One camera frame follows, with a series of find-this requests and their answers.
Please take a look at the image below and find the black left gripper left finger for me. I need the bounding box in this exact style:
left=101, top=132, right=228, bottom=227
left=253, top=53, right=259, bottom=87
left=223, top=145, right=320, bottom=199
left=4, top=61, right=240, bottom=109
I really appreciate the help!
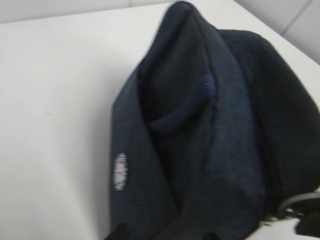
left=105, top=223, right=129, bottom=240

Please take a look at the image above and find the navy blue fabric lunch bag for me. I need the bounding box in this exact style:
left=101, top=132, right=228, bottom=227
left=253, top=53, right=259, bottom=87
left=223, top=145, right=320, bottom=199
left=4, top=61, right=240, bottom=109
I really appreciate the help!
left=109, top=1, right=320, bottom=240

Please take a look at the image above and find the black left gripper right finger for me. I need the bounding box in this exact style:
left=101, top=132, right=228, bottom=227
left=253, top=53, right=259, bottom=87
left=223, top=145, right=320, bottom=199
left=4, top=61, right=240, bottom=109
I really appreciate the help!
left=202, top=232, right=220, bottom=240

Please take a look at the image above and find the silver zipper pull ring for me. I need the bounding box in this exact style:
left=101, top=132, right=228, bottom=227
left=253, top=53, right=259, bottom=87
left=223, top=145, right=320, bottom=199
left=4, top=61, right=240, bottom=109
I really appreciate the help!
left=278, top=191, right=320, bottom=221

